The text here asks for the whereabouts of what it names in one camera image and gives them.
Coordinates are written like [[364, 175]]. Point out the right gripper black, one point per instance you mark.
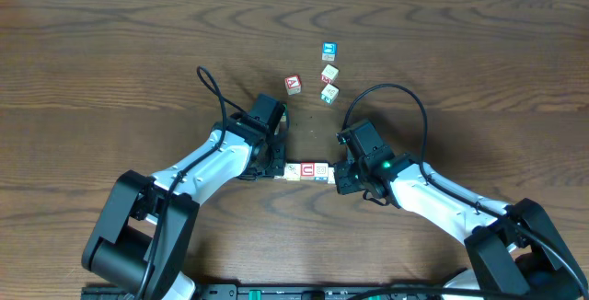
[[343, 184]]

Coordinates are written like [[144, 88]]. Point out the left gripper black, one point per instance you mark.
[[277, 158]]

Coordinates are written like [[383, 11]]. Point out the plain cream wooden block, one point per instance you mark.
[[331, 176]]

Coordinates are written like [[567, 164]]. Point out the blue-edged number 3 block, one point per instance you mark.
[[321, 171]]

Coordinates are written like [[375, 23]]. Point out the red U wooden block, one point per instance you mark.
[[307, 171]]

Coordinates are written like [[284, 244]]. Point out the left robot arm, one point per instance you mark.
[[141, 238]]

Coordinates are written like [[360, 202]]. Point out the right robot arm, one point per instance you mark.
[[514, 249]]

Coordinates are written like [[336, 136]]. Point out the green 4 wooden block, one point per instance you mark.
[[284, 116]]

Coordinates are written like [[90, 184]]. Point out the red A wooden block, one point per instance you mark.
[[293, 84]]

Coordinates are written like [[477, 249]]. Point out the green J wooden block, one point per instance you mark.
[[329, 93]]

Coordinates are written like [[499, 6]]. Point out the red M wooden block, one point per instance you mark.
[[329, 74]]

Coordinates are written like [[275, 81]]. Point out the blue-top wooden block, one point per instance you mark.
[[329, 51]]

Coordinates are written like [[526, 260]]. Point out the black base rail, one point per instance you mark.
[[234, 292]]

